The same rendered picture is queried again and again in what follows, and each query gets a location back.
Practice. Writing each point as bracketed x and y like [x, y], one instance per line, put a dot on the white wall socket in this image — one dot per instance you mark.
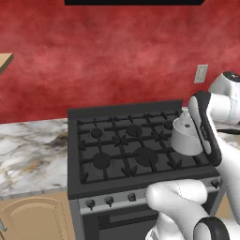
[201, 73]

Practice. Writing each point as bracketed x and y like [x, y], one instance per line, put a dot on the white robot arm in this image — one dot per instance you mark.
[178, 200]

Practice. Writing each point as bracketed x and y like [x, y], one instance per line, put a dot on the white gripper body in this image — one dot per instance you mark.
[185, 120]

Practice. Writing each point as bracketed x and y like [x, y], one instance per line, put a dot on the black oven door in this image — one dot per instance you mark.
[90, 225]

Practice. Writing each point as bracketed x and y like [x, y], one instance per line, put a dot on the light wooden shelf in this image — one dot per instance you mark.
[4, 62]

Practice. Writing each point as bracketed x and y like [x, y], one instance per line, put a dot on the black gas stove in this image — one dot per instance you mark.
[93, 187]

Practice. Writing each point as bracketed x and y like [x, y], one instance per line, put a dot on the dark flat pan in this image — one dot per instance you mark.
[229, 131]

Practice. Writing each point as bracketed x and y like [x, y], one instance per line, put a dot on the light wooden cupboard door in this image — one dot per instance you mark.
[34, 218]
[224, 206]

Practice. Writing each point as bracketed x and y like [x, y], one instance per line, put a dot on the black stove knob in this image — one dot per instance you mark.
[132, 197]
[109, 200]
[90, 204]
[215, 183]

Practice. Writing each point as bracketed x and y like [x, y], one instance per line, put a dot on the black range hood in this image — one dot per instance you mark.
[134, 2]

